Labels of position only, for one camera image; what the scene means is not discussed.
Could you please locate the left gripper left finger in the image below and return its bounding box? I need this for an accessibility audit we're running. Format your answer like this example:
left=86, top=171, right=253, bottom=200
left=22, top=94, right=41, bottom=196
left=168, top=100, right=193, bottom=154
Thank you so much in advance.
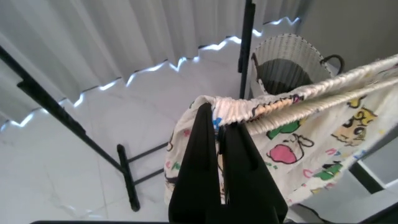
left=168, top=102, right=223, bottom=223

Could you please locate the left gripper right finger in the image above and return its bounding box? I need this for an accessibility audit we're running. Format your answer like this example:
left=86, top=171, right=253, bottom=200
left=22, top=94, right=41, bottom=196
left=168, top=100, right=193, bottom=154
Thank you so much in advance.
left=218, top=121, right=289, bottom=223

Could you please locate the cream printed garment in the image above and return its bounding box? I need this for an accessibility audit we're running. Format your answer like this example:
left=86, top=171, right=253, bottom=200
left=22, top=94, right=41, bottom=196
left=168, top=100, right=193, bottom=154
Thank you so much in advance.
left=164, top=53, right=398, bottom=207

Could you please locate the white laundry basket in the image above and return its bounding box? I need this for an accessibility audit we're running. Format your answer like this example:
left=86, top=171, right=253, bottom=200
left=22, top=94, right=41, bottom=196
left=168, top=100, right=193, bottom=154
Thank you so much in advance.
left=249, top=33, right=346, bottom=98

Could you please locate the black clothes rack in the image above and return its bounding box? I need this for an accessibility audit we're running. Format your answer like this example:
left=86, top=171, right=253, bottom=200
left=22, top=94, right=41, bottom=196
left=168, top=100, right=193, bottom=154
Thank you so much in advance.
left=0, top=0, right=257, bottom=213

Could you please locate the white curtain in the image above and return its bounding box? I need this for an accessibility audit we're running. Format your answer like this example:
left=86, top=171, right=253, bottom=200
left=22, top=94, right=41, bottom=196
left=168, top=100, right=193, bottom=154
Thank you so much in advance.
left=0, top=0, right=313, bottom=128

